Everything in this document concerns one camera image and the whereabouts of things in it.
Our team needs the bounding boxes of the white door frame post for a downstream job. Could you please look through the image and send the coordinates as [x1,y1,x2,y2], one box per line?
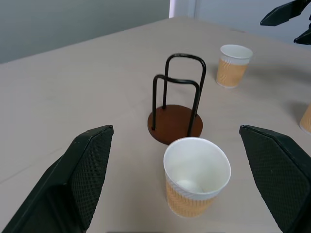
[169,0,196,19]

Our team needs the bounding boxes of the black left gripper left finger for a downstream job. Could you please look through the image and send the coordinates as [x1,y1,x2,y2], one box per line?
[0,125,114,233]

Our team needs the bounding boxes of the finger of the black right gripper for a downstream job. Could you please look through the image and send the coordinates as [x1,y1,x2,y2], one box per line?
[293,23,311,46]
[259,0,308,27]

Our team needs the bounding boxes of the orange ripple paper cup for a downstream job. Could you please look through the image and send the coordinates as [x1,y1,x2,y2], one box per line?
[163,137,232,218]
[216,44,254,89]
[299,103,311,136]

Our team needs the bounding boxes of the black wire cup holder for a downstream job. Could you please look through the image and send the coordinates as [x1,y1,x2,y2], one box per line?
[147,52,207,146]

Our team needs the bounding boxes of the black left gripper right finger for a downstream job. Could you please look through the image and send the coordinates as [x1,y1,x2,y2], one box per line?
[239,124,311,233]

